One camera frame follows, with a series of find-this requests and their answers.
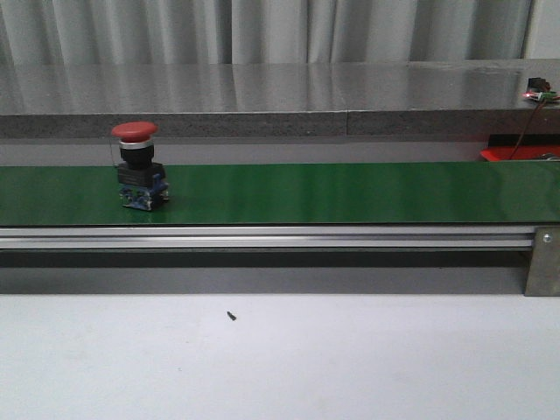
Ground green conveyor belt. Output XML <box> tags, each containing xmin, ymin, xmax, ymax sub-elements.
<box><xmin>1</xmin><ymin>161</ymin><xmax>559</xmax><ymax>227</ymax></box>

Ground aluminium conveyor frame rail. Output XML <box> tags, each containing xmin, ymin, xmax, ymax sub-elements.
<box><xmin>1</xmin><ymin>225</ymin><xmax>536</xmax><ymax>250</ymax></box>

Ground grey stone shelf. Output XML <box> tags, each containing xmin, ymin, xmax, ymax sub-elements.
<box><xmin>1</xmin><ymin>59</ymin><xmax>559</xmax><ymax>138</ymax></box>

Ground small green circuit board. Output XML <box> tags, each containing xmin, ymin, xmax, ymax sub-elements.
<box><xmin>522</xmin><ymin>77</ymin><xmax>559</xmax><ymax>103</ymax></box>

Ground thin brown cable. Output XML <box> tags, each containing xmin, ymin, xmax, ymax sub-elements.
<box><xmin>507</xmin><ymin>98</ymin><xmax>545</xmax><ymax>162</ymax></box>

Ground red mushroom push button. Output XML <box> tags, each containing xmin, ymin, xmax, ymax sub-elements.
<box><xmin>111</xmin><ymin>121</ymin><xmax>169</xmax><ymax>211</ymax></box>

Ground grey pleated curtain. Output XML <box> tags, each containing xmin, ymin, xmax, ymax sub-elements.
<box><xmin>1</xmin><ymin>1</ymin><xmax>534</xmax><ymax>65</ymax></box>

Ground red plastic bin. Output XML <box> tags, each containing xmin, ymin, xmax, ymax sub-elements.
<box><xmin>480</xmin><ymin>134</ymin><xmax>559</xmax><ymax>162</ymax></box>

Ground metal conveyor support bracket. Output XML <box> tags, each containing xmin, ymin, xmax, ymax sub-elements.
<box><xmin>524</xmin><ymin>227</ymin><xmax>560</xmax><ymax>297</ymax></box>

